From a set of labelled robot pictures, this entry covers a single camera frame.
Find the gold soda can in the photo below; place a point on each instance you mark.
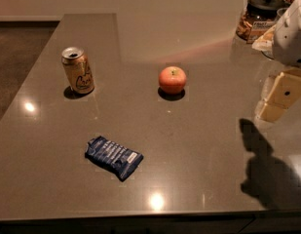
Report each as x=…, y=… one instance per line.
x=77, y=69

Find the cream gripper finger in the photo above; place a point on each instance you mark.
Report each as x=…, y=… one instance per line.
x=278, y=94

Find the glass jar with black lid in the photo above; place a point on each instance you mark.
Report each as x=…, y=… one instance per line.
x=257, y=17

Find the blue rxbar blueberry wrapper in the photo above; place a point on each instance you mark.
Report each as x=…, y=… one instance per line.
x=113, y=157

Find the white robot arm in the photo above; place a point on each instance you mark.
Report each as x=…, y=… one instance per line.
x=286, y=47

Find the small snack packet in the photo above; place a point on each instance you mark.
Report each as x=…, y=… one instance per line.
x=265, y=42

